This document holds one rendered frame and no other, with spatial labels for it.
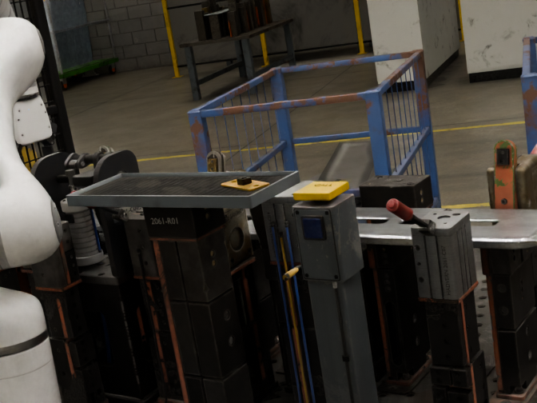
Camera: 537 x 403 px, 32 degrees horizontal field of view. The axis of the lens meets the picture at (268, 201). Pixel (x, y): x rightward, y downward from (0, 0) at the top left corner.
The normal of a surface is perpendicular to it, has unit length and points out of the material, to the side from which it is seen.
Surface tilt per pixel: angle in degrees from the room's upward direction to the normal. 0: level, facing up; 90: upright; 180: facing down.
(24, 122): 89
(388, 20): 90
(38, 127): 88
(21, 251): 114
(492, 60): 90
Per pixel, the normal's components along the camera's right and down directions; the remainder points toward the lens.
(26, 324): 0.70, -0.06
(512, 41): -0.26, 0.28
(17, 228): 0.20, 0.02
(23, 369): 0.51, 0.12
